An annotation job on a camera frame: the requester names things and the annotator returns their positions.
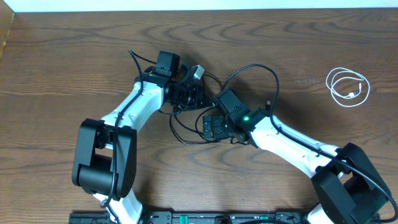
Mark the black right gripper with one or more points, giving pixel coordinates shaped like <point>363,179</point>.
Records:
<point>216,132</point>

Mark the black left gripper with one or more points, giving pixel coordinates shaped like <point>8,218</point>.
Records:
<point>198,93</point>

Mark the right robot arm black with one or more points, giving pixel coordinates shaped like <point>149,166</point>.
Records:
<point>348,186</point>

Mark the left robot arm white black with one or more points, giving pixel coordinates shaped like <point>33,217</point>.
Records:
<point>105,159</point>

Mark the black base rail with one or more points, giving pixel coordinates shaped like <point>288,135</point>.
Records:
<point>191,218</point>

